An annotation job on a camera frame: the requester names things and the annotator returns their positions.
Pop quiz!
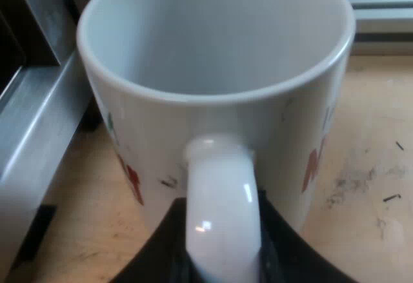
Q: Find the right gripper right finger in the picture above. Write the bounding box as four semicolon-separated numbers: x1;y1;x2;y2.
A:
256;188;352;283

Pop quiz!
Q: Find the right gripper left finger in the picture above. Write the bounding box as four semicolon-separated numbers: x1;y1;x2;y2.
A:
107;197;195;283

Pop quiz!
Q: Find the white mug with red print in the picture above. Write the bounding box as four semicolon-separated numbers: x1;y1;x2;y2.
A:
76;0;358;283

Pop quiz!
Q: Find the steel espresso machine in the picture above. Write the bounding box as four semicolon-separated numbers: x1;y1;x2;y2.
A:
0;0;97;260

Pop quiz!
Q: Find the aluminium rail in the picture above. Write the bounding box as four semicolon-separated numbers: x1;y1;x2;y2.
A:
347;0;413;57

